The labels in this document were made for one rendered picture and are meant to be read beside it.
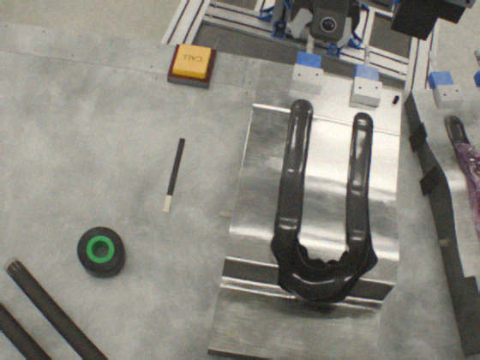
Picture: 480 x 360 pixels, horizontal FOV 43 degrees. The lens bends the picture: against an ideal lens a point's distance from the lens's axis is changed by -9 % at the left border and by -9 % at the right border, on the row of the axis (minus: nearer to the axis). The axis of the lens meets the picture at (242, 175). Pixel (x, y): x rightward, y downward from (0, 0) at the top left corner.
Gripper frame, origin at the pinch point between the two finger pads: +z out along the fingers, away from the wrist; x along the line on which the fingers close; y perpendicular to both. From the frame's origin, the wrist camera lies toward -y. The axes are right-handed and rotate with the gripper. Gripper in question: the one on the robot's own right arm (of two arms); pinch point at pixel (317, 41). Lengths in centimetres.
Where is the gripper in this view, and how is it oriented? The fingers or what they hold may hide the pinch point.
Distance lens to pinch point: 104.3
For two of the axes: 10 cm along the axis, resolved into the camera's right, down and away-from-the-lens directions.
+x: -9.8, -1.8, -0.1
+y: 1.6, -8.9, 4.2
